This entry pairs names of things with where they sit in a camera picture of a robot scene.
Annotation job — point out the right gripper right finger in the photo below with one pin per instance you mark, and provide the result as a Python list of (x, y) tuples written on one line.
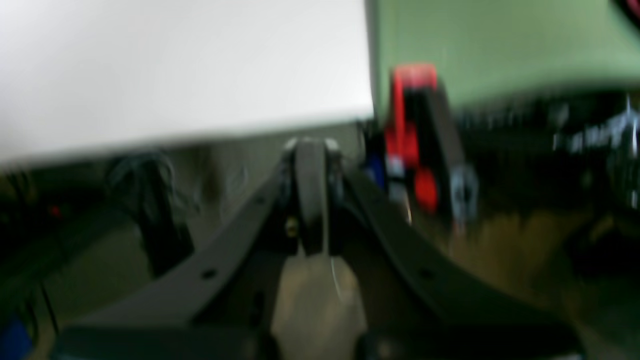
[(418, 304)]

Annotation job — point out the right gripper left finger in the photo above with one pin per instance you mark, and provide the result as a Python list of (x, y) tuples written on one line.
[(219, 303)]

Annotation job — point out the red clamp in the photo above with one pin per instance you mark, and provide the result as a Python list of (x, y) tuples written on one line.
[(424, 146)]

